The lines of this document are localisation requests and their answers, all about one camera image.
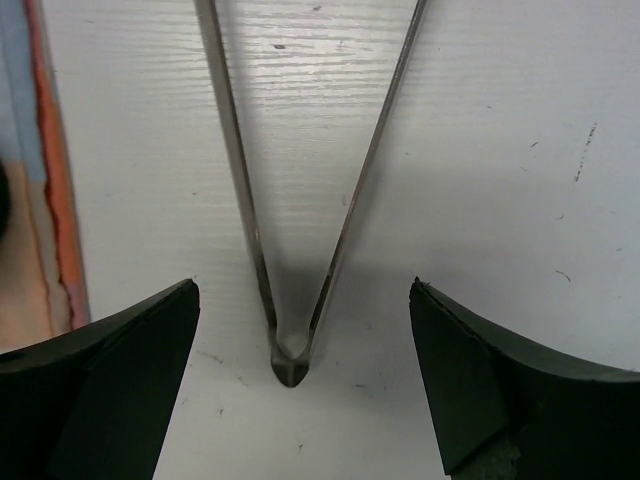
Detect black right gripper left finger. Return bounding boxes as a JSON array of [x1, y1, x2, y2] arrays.
[[1, 279, 200, 479]]

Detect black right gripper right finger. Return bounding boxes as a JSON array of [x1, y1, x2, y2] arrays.
[[409, 280, 639, 479]]

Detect stainless steel serving tongs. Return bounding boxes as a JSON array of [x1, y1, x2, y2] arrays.
[[194, 1, 429, 389]]

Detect checkered orange blue placemat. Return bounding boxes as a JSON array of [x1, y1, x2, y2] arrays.
[[1, 1, 90, 351]]

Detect dark green mug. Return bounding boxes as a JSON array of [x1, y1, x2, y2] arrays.
[[0, 161, 12, 239]]

